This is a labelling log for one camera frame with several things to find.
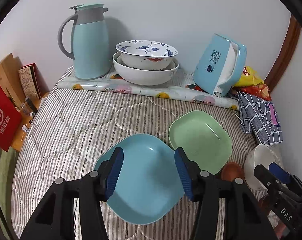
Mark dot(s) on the striped quilted table cover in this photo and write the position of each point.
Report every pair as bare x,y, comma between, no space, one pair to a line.
74,127

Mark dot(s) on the brown wooden door frame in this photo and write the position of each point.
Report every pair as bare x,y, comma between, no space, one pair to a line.
285,55

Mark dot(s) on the green plastic plate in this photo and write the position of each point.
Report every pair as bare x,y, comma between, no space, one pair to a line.
203,140

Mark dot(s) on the yellow chips bag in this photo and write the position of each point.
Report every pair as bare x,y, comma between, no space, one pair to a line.
249,77

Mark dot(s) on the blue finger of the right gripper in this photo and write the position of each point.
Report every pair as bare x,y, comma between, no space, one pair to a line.
279,173
267,179

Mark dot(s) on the person's hand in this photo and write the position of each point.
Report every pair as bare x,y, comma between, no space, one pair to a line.
279,229

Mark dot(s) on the red paper bag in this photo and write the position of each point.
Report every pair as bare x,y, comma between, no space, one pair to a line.
10,120

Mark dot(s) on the light blue thermos jug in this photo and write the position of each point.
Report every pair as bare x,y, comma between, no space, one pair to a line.
90,50

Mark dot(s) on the red snack bag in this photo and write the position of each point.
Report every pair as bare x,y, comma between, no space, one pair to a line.
260,90

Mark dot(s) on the fruit print rolled mat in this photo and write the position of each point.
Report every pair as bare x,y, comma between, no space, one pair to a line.
180,87

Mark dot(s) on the light blue electric kettle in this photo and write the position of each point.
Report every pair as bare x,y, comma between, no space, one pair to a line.
220,66

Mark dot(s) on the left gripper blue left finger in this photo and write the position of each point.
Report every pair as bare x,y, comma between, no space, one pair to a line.
112,171

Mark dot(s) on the grey checkered cloth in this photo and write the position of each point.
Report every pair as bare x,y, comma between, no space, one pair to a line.
259,117

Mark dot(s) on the blue plastic plate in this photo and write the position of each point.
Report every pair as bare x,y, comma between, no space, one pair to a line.
148,186

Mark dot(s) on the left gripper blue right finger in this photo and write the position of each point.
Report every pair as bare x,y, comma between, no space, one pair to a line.
188,171

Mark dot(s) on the patterned gift box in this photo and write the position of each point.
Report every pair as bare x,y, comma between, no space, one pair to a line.
32,82

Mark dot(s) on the blue patterned porcelain bowl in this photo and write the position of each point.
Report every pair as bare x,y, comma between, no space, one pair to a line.
145,54

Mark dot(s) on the brown small bowl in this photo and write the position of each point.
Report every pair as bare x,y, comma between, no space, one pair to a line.
231,171
265,204

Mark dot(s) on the large white porcelain bowl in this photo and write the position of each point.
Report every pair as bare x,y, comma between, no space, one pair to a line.
144,77

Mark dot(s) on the brown paper bag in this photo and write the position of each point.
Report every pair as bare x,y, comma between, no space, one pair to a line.
10,81

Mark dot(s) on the white ceramic bowl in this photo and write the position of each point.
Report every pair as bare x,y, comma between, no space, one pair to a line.
261,154

